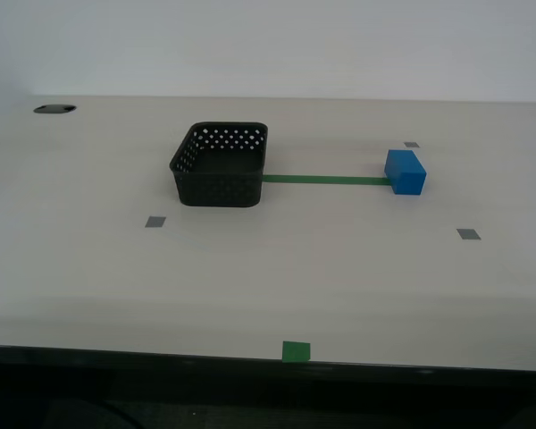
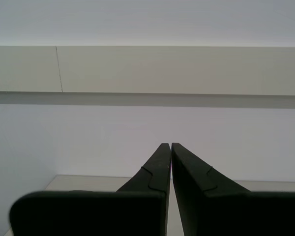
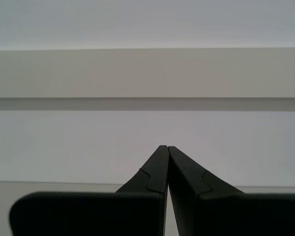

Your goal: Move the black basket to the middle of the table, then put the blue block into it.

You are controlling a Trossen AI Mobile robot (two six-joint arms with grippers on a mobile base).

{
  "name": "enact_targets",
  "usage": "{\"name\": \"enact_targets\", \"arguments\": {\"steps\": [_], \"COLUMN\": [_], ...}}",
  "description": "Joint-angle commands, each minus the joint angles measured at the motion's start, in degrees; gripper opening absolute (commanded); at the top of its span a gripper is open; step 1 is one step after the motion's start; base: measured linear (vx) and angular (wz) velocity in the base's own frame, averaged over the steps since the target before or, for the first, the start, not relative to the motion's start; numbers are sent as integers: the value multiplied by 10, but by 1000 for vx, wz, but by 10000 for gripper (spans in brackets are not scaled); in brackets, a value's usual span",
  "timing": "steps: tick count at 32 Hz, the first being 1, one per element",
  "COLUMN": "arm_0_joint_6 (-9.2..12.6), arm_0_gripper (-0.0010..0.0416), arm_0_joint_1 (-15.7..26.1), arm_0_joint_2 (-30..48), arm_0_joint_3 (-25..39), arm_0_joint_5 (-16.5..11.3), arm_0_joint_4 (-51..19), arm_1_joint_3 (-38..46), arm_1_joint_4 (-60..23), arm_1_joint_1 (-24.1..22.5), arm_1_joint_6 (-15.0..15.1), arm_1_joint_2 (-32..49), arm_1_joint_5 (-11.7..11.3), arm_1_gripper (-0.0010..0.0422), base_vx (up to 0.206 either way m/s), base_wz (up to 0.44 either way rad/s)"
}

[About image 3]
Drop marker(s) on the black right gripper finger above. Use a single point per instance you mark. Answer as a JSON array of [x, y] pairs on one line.
[[88, 216], [236, 216]]

